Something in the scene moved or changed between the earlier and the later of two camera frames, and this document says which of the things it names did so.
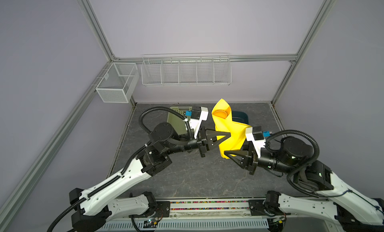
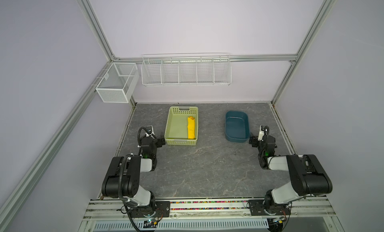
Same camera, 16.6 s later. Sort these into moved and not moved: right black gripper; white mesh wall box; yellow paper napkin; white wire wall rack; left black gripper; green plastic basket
Moved: yellow paper napkin; left black gripper; right black gripper
Not moved: white wire wall rack; green plastic basket; white mesh wall box
